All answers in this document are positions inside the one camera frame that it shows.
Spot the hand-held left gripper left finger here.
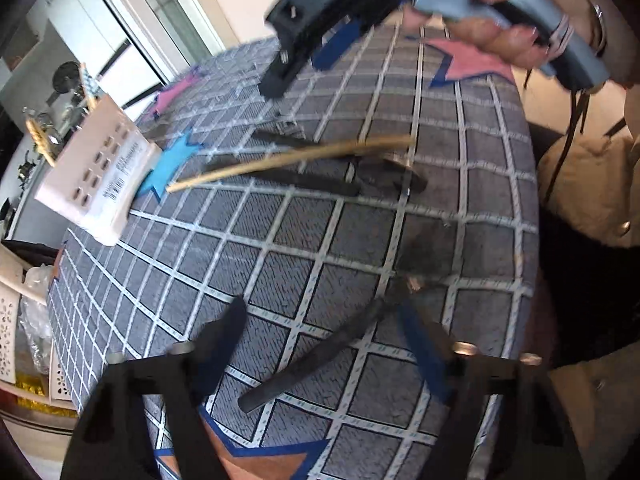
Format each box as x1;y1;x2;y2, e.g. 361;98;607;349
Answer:
60;295;249;480

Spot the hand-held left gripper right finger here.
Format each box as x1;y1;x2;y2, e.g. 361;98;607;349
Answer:
397;300;587;480

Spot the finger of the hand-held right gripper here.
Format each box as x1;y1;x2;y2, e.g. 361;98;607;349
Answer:
311;22;369;72
261;30;326;102

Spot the plain wooden chopstick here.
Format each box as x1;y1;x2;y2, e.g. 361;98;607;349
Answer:
24;117;57;167
166;135;417;194
22;116;51;161

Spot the cream plastic utensil holder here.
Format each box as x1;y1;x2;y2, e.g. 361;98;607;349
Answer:
34;94;162;247

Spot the person's right hand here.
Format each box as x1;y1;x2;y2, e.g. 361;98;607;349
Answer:
402;0;568;69

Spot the grey checked star tablecloth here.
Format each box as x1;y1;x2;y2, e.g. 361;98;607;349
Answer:
47;22;545;480

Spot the crumpled clear plastic bag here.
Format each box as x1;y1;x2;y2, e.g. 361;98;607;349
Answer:
21;266;57;362

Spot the white refrigerator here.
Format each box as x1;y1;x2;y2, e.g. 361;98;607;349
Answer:
25;0;169;87

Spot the cream plastic basket rack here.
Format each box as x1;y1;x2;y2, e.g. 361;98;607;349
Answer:
0;242;77;404

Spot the small black fan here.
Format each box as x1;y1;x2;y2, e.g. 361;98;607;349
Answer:
52;61;82;94

